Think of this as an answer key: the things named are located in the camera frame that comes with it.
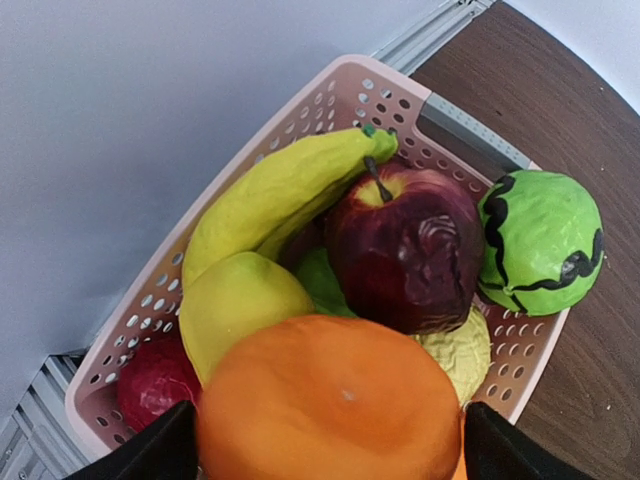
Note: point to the dark red fruit toy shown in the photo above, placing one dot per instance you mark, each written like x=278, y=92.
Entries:
x=406, y=247

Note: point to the yellow lemon toy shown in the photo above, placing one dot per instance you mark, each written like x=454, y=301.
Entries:
x=234, y=298

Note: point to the left aluminium frame post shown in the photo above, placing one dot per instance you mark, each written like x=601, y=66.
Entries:
x=413, y=47

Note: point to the pale yellow fruit toy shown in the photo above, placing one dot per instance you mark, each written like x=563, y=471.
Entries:
x=464, y=354

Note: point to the light green apple toy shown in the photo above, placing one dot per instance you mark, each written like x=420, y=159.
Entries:
x=317, y=277

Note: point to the yellow banana toy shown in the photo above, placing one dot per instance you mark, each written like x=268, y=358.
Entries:
x=279, y=195

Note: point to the orange fruit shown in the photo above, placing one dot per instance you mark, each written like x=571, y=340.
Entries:
x=320, y=397

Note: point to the green striped melon toy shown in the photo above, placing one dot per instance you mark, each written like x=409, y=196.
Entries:
x=544, y=242

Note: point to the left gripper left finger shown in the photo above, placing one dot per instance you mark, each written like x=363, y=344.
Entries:
x=165, y=450

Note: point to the red fruit toy in basket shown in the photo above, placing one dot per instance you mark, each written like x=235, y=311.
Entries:
x=154, y=380

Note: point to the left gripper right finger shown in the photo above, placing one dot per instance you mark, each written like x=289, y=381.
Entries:
x=495, y=449

